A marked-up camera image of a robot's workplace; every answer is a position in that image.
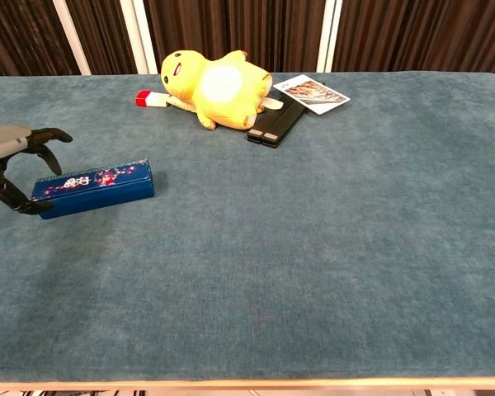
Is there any blue printed glasses case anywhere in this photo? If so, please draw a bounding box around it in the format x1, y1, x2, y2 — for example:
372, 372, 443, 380
31, 158, 156, 220

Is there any brown pleated curtain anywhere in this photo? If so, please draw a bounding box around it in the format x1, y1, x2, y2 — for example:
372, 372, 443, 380
0, 0, 495, 78

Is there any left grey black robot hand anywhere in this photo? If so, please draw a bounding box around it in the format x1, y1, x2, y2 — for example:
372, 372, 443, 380
0, 125, 74, 216

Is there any blue velvet table cloth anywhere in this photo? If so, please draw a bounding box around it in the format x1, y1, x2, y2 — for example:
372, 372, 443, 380
0, 72, 495, 383

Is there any yellow plush toy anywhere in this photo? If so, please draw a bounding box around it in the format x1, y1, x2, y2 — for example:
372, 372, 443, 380
160, 49, 274, 132

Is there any red and white small box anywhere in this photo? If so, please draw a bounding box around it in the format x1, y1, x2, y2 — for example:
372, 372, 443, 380
134, 88, 168, 111

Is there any white printed picture card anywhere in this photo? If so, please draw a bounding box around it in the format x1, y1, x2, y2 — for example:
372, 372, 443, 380
272, 75, 351, 116

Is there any black folding phone stand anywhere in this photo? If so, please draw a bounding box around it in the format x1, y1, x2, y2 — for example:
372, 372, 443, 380
246, 97, 307, 149

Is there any white metal frame post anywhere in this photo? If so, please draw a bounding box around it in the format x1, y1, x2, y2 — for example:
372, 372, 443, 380
119, 0, 158, 75
52, 0, 92, 76
315, 0, 343, 73

